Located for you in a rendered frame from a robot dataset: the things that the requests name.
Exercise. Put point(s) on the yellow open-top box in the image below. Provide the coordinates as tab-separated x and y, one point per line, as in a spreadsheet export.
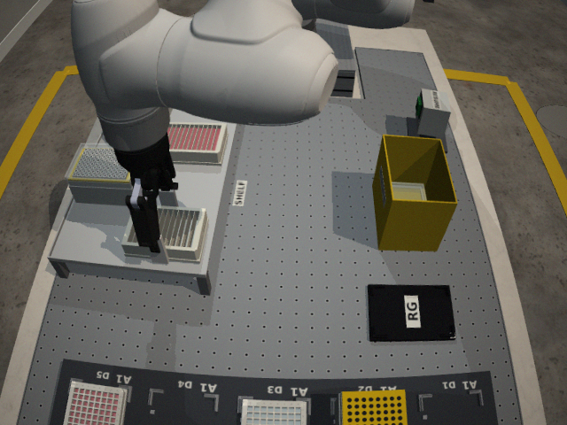
412	225

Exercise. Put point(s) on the beige well plate with pink wells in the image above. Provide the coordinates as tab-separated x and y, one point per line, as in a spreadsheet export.
91	404

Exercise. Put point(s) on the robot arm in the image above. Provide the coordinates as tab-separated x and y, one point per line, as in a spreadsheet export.
246	62

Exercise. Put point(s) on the yellow tip rack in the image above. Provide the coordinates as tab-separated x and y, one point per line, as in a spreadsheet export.
376	407

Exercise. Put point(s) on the black flat rectangular pad with rg label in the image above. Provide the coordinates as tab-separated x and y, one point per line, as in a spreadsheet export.
406	313

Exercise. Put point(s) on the grey flat table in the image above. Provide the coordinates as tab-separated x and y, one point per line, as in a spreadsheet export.
91	234

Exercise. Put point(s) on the white trough reservoir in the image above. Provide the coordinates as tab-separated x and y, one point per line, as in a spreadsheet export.
177	249

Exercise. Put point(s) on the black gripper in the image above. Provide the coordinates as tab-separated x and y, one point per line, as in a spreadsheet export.
149	171

